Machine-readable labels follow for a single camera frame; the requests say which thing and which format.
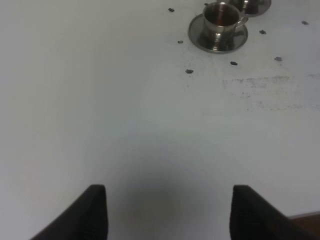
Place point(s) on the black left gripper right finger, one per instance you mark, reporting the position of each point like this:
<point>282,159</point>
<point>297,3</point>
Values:
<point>254,218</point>

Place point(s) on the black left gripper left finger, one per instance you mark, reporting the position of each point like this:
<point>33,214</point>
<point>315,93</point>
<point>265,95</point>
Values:
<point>85,219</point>

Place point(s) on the front stainless steel teacup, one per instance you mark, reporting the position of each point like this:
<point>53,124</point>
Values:
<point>221,17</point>

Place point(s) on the rear stainless steel teacup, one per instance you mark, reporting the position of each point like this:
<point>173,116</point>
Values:
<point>241,4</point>

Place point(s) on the stainless steel teacup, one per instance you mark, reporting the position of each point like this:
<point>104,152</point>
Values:
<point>221,17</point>
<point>241,4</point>

